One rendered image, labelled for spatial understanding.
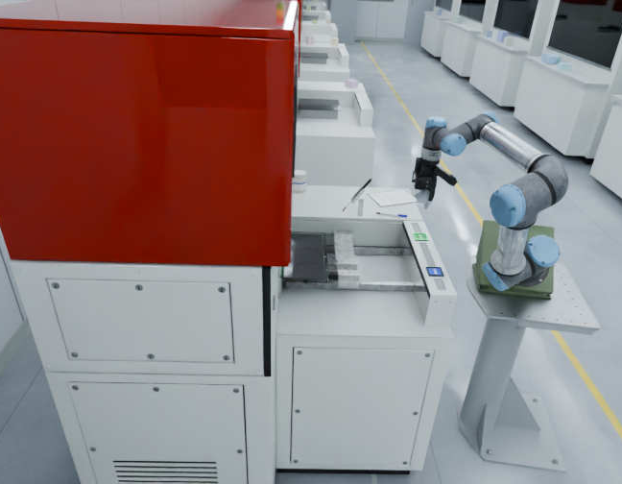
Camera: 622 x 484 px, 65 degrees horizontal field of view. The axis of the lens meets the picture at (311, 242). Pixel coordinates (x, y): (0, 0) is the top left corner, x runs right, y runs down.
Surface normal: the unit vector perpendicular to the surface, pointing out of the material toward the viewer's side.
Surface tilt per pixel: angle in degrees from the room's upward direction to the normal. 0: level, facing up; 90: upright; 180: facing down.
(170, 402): 90
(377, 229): 90
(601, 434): 0
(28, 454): 0
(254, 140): 90
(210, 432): 90
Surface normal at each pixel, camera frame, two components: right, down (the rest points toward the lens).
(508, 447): 0.04, -0.87
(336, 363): 0.01, 0.50
